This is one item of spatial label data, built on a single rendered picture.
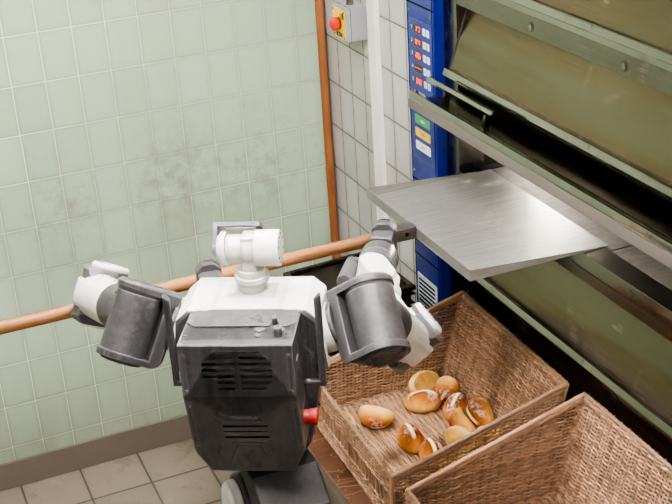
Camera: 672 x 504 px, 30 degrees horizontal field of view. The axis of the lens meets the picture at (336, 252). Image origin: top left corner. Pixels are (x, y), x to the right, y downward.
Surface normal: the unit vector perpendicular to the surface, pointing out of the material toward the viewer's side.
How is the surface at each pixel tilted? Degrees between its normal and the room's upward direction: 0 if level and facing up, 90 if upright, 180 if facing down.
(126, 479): 0
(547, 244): 0
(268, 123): 90
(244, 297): 0
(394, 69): 90
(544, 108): 70
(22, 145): 90
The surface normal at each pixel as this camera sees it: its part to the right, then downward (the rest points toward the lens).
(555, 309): -0.88, -0.11
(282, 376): -0.11, 0.43
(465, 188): -0.06, -0.90
